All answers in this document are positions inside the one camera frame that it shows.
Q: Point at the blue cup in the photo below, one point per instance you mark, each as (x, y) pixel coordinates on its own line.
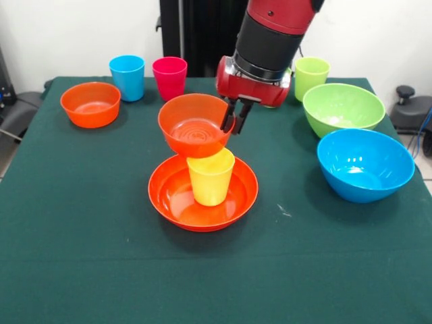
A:
(127, 81)

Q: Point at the pink cup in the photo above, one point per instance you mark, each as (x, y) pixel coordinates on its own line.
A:
(169, 81)

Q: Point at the lime green cup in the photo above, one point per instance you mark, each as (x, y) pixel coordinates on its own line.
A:
(310, 79)

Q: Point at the black equipment box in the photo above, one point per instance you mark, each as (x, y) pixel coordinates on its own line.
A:
(6, 87)

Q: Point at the grey stand base with knob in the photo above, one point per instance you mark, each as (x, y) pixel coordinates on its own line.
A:
(411, 114)

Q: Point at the small orange bowl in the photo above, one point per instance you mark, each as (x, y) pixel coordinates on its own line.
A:
(189, 118)
(91, 104)

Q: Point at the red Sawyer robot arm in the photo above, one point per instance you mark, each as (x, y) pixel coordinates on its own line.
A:
(270, 44)

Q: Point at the lime green bowl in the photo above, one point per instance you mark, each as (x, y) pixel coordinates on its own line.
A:
(341, 108)

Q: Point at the large orange bowl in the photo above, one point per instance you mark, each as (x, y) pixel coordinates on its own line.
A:
(168, 202)

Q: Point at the yellow cup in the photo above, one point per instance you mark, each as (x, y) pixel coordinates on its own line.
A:
(211, 182)

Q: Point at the blue bowl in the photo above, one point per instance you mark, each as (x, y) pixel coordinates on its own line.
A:
(364, 165)

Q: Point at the dark green tablecloth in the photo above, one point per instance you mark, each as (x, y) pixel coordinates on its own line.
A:
(216, 270)

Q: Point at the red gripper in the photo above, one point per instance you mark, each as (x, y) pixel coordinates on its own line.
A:
(253, 89)

